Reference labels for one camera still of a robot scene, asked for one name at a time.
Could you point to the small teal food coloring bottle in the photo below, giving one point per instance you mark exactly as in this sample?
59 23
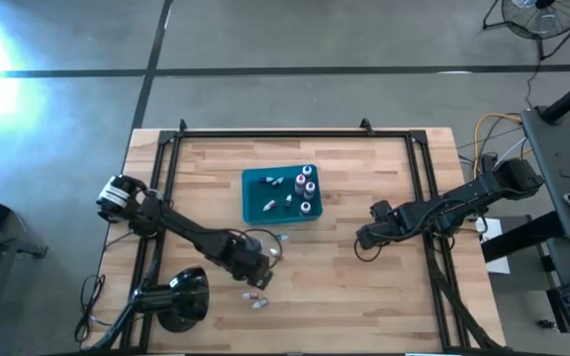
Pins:
282 238

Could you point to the large red food coloring bottle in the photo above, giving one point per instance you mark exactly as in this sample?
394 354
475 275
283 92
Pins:
300 182

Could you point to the large dark food coloring bottle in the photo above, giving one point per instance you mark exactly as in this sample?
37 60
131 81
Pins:
305 207

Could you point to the white paper sheet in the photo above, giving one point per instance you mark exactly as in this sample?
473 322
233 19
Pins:
495 257

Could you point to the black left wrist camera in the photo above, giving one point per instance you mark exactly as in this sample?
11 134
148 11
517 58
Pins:
254 245

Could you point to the black floor fan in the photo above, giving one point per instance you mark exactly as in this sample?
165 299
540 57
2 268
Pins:
527 25

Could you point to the small red food coloring bottle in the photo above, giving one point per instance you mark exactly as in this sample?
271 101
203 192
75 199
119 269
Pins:
250 295

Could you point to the small blue food coloring bottle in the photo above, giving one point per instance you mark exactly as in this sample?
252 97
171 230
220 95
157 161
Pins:
266 179

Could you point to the black desk lamp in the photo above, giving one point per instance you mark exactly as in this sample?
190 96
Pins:
186 296

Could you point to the small black food coloring bottle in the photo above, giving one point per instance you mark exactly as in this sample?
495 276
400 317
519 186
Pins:
260 303

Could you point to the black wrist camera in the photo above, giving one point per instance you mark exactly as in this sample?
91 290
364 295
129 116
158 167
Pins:
254 245
383 210

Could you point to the black power strip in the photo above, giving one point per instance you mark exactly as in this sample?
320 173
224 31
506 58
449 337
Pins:
487 163

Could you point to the grey side table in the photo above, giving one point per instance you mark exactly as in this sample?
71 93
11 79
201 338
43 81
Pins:
562 148

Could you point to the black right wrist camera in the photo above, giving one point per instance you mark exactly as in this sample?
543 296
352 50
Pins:
383 210

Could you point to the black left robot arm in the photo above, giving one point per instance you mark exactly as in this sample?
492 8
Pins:
186 232

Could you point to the teal plastic bin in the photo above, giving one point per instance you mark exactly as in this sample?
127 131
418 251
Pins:
260 215

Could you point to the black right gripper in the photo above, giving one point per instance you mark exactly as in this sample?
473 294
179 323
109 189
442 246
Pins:
390 226

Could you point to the small dark food coloring bottle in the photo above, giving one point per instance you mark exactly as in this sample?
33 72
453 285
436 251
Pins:
288 200

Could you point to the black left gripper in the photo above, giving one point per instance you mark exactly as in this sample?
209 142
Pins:
250 262

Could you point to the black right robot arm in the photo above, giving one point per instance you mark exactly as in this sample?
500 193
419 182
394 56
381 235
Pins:
463 198

